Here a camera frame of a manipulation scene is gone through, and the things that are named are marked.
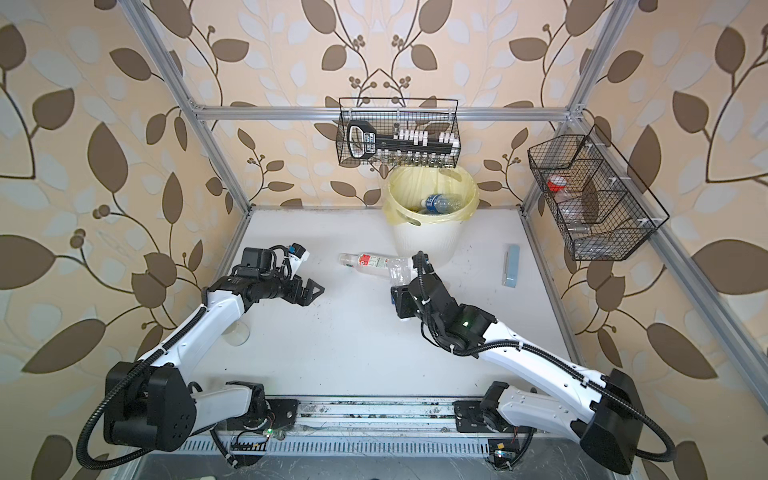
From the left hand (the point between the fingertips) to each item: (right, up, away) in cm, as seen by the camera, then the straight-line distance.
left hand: (311, 280), depth 84 cm
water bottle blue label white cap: (+41, +24, +19) cm, 51 cm away
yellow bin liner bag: (+28, +29, +16) cm, 44 cm away
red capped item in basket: (+68, +27, -3) cm, 73 cm away
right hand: (+25, -2, -9) cm, 27 cm away
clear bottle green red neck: (+22, +3, +11) cm, 25 cm away
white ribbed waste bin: (+37, +11, +5) cm, 39 cm away
